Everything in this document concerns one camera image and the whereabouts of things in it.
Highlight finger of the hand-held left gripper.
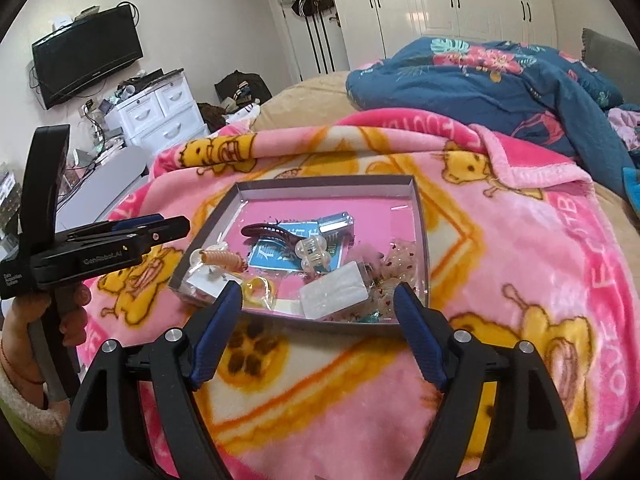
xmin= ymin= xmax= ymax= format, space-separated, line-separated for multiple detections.
xmin=64 ymin=213 xmax=166 ymax=241
xmin=112 ymin=215 xmax=192 ymax=256

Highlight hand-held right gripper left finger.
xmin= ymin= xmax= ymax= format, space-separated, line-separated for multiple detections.
xmin=54 ymin=282 xmax=244 ymax=480

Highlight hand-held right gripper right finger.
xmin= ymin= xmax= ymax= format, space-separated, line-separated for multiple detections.
xmin=392 ymin=282 xmax=576 ymax=480

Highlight earrings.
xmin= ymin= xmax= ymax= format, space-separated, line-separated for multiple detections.
xmin=172 ymin=265 xmax=233 ymax=308

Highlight peach spiral hair tie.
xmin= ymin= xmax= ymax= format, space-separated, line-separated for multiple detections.
xmin=200 ymin=249 xmax=247 ymax=274

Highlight white plastic packet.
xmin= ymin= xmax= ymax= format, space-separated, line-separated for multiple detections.
xmin=299 ymin=261 xmax=370 ymax=321

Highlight brown slotted hair clip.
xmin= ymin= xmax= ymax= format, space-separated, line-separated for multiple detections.
xmin=240 ymin=221 xmax=301 ymax=261

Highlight clear plastic box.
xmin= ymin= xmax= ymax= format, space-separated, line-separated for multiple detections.
xmin=316 ymin=211 xmax=357 ymax=241

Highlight grey shallow cardboard box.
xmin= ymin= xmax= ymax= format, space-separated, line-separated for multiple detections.
xmin=167 ymin=174 xmax=432 ymax=328

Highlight person's left forearm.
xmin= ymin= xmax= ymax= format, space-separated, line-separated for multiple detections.
xmin=0 ymin=305 xmax=68 ymax=443

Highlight person's left hand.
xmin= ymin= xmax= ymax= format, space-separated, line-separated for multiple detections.
xmin=7 ymin=286 xmax=94 ymax=361

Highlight white desk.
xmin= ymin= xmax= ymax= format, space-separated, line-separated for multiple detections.
xmin=55 ymin=147 xmax=151 ymax=231

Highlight clear hair claw clip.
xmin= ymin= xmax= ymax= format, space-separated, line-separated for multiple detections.
xmin=295 ymin=234 xmax=332 ymax=277

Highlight white drawer cabinet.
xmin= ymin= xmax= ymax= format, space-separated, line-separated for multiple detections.
xmin=105 ymin=67 xmax=211 ymax=153

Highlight brown bag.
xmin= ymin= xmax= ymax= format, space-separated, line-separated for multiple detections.
xmin=196 ymin=102 xmax=228 ymax=133

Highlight pink bear printed blanket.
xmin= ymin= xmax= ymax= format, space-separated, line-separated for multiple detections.
xmin=82 ymin=109 xmax=640 ymax=480

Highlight dark bag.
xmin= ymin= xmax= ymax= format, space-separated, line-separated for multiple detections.
xmin=215 ymin=72 xmax=273 ymax=108

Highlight tan bed sheet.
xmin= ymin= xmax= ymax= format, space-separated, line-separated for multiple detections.
xmin=250 ymin=71 xmax=361 ymax=131

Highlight blue floral quilt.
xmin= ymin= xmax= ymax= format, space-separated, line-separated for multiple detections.
xmin=346 ymin=36 xmax=640 ymax=201

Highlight teal cloth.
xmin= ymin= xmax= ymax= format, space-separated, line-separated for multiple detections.
xmin=621 ymin=165 xmax=640 ymax=202

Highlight purple floral cloth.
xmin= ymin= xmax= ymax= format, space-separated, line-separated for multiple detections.
xmin=607 ymin=105 xmax=640 ymax=152

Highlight white wardrobe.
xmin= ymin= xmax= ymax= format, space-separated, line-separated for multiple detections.
xmin=322 ymin=0 xmax=558 ymax=73

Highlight grey pillow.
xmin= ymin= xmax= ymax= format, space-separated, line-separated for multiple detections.
xmin=580 ymin=27 xmax=632 ymax=92

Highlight bag of beaded hair ties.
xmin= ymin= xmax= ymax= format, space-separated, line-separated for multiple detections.
xmin=367 ymin=242 xmax=422 ymax=321

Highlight black wall television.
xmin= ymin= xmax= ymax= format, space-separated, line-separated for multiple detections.
xmin=31 ymin=5 xmax=145 ymax=111

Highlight red string bracelet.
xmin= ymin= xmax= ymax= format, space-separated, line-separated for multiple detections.
xmin=0 ymin=341 xmax=46 ymax=386

